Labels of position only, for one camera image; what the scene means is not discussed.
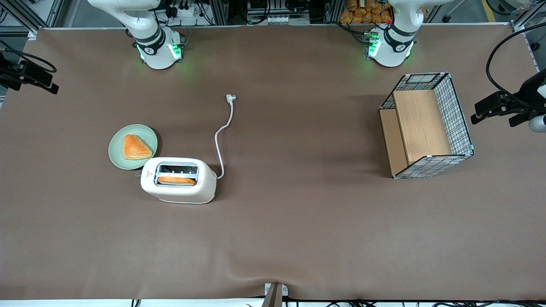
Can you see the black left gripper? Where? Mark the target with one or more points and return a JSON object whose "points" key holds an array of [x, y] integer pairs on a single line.
{"points": [[526, 94]]}

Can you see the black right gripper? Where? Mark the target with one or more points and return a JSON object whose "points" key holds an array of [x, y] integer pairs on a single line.
{"points": [[9, 73]]}

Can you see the white two-slot toaster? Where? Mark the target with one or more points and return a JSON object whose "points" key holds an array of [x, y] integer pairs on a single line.
{"points": [[179, 181]]}

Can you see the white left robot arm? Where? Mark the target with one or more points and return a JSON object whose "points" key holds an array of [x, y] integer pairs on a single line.
{"points": [[390, 47]]}

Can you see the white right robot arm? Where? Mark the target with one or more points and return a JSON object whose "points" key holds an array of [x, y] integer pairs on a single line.
{"points": [[153, 47]]}

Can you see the wooden shelf insert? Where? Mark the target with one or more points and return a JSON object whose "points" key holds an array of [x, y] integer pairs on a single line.
{"points": [[420, 125]]}

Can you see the pale green plate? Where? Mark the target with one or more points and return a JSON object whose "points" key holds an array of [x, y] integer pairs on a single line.
{"points": [[117, 153]]}

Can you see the triangular orange pastry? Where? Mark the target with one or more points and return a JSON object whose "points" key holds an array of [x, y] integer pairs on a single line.
{"points": [[135, 148]]}

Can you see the bag of orange bread rolls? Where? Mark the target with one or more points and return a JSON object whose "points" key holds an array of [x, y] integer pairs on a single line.
{"points": [[362, 13]]}

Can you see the white power strip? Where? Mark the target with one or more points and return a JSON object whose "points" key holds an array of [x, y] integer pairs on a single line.
{"points": [[187, 9]]}

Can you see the orange toast slice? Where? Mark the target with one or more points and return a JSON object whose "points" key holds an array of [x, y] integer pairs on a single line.
{"points": [[176, 180]]}

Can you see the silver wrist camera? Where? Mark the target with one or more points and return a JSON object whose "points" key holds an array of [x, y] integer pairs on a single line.
{"points": [[538, 123]]}

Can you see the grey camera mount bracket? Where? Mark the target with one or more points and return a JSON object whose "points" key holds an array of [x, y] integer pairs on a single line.
{"points": [[275, 295]]}

